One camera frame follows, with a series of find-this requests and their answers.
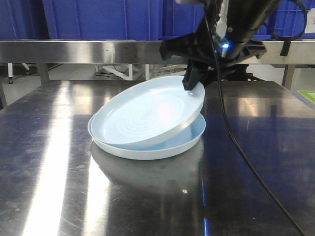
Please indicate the right blue plastic crate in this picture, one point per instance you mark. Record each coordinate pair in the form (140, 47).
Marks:
(286, 20)

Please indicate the light blue plate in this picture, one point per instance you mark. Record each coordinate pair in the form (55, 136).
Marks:
(148, 113)
(178, 144)

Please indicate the black tape strip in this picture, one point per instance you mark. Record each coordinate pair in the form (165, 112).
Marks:
(285, 49)

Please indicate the middle blue plastic crate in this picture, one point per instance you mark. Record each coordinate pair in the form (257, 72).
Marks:
(104, 19)

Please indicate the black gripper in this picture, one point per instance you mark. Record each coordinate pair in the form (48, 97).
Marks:
(211, 48)

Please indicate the left blue plastic crate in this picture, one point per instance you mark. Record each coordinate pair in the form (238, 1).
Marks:
(22, 19)

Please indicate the stainless steel shelf rail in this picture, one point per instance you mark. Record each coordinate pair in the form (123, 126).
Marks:
(131, 52)

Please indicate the white paper label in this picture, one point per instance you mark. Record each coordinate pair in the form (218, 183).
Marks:
(310, 26)

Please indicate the white metal frame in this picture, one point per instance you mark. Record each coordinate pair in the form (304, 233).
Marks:
(138, 72)

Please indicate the blue plastic crate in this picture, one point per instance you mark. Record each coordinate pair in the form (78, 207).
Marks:
(104, 19)
(22, 19)
(286, 20)

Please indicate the green floor mat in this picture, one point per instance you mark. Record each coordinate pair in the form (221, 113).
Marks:
(307, 96)

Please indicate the black office chair base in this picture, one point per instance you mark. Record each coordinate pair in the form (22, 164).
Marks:
(238, 73)

